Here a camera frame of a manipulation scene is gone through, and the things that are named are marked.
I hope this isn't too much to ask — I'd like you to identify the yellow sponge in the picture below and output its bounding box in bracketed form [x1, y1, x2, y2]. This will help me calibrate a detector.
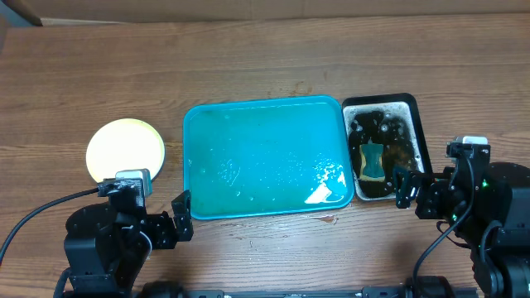
[359, 143, 386, 182]

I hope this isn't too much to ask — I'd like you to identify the yellow-green plate with sauce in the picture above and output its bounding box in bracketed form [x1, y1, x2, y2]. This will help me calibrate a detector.
[85, 118, 166, 182]

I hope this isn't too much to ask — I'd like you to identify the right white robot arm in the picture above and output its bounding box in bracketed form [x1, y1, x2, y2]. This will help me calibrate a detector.
[393, 162, 529, 297]

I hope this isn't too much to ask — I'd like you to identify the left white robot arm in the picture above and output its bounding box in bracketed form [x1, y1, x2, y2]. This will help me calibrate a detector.
[53, 188, 193, 297]

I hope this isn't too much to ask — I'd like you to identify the black wash tray with water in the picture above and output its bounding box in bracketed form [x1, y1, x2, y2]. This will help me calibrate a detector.
[342, 93, 432, 201]

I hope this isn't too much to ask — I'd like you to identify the teal plastic serving tray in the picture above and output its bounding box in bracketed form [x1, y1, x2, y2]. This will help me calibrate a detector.
[182, 95, 355, 220]

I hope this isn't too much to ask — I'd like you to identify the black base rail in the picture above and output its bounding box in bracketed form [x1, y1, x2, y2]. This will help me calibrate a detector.
[136, 276, 481, 298]

